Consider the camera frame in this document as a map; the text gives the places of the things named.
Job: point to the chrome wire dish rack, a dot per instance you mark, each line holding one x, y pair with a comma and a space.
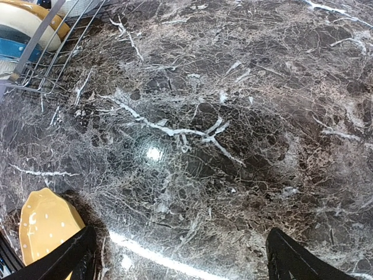
39, 38

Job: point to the yellow polka dot plate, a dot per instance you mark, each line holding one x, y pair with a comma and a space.
46, 221
60, 28

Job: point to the cream ceramic plate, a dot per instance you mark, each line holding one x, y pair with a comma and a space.
28, 23

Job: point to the black front rail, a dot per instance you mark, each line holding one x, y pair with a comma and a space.
10, 262

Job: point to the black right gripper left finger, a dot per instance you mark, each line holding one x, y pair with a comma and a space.
74, 259

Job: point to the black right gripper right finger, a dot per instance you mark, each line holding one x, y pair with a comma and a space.
287, 259

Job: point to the blue polka dot plate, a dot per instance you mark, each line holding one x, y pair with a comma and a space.
13, 43

